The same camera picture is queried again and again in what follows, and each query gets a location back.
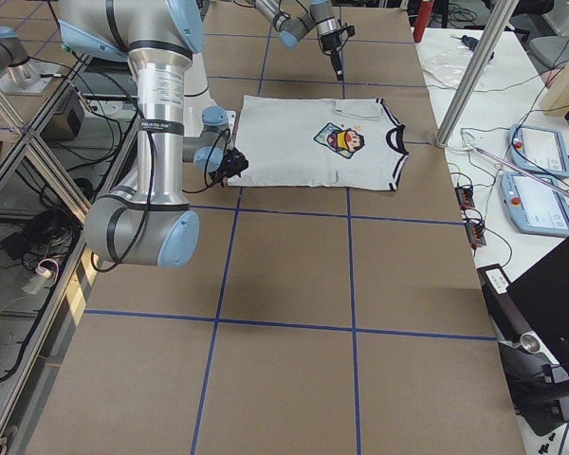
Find far teach pendant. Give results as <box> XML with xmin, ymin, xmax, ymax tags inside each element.
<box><xmin>508</xmin><ymin>124</ymin><xmax>569</xmax><ymax>178</ymax></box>

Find red cylinder bottle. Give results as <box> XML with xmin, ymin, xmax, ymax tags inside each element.
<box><xmin>413</xmin><ymin>0</ymin><xmax>434</xmax><ymax>44</ymax></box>

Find near teach pendant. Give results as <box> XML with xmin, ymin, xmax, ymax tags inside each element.
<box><xmin>500</xmin><ymin>172</ymin><xmax>569</xmax><ymax>238</ymax></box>

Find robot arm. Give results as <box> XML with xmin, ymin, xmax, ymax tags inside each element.
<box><xmin>58</xmin><ymin>1</ymin><xmax>248</xmax><ymax>268</ymax></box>
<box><xmin>245</xmin><ymin>0</ymin><xmax>356</xmax><ymax>82</ymax></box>

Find grey cartoon print t-shirt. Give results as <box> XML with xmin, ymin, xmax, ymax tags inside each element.
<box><xmin>229</xmin><ymin>96</ymin><xmax>409</xmax><ymax>191</ymax></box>

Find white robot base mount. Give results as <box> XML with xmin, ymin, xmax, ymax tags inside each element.
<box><xmin>182</xmin><ymin>53</ymin><xmax>236</xmax><ymax>145</ymax></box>

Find aluminium frame post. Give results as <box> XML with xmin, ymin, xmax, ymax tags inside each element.
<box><xmin>435</xmin><ymin>0</ymin><xmax>519</xmax><ymax>148</ymax></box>

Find black laptop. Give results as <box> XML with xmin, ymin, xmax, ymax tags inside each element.
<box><xmin>478</xmin><ymin>236</ymin><xmax>569</xmax><ymax>436</ymax></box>

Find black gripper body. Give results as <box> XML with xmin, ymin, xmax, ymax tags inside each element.
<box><xmin>215</xmin><ymin>148</ymin><xmax>249</xmax><ymax>183</ymax></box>
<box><xmin>319</xmin><ymin>28</ymin><xmax>342</xmax><ymax>56</ymax></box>

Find teach pendant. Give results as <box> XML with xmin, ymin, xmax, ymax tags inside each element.
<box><xmin>500</xmin><ymin>172</ymin><xmax>569</xmax><ymax>238</ymax></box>
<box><xmin>508</xmin><ymin>124</ymin><xmax>569</xmax><ymax>178</ymax></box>

